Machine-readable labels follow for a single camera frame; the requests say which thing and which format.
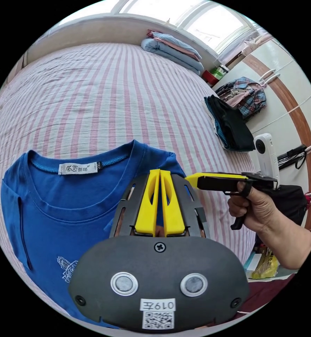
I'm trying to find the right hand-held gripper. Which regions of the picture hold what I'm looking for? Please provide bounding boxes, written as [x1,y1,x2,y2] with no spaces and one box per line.
[184,172,279,230]

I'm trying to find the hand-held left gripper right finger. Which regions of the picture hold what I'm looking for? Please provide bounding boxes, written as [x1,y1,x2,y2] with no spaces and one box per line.
[160,170,185,237]

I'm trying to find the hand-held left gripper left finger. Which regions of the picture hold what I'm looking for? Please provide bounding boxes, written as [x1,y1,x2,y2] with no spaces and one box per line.
[135,169,161,237]

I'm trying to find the blue short sleeve shirt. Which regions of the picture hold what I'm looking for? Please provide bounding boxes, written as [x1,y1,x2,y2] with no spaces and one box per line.
[0,139,188,330]

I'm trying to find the person's right forearm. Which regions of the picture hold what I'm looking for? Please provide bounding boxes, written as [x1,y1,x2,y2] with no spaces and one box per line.
[255,217,311,271]

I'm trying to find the person's right hand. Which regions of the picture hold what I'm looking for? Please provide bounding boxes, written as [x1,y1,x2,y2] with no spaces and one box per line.
[227,181,277,234]

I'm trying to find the pile of clothes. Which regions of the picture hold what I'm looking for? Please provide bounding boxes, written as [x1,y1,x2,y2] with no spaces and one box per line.
[203,94,256,152]

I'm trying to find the heap of plaid shirts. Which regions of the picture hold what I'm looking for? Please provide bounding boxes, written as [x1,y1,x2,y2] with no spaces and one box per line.
[214,76,267,122]

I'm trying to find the black bag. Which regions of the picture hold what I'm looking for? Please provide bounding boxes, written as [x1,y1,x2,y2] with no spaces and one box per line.
[270,184,309,227]

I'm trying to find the yellow bag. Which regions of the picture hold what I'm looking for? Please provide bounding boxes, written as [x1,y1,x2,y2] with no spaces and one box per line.
[251,252,280,280]

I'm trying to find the red and green box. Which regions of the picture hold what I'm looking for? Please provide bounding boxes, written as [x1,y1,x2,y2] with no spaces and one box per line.
[202,64,230,88]

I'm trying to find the white cupboard with brown stripe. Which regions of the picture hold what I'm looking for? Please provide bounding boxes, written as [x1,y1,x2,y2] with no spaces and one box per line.
[212,33,311,233]

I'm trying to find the person's body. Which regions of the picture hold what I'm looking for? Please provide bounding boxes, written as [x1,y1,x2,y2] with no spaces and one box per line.
[230,273,299,322]

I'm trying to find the stack of folded quilts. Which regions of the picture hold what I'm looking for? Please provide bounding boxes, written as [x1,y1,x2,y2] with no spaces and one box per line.
[140,29,205,77]

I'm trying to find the window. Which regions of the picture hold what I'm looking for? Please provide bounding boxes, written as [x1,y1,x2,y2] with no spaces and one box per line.
[110,0,266,56]

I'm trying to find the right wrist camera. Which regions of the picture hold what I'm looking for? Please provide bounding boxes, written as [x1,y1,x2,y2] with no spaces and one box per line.
[253,133,280,185]

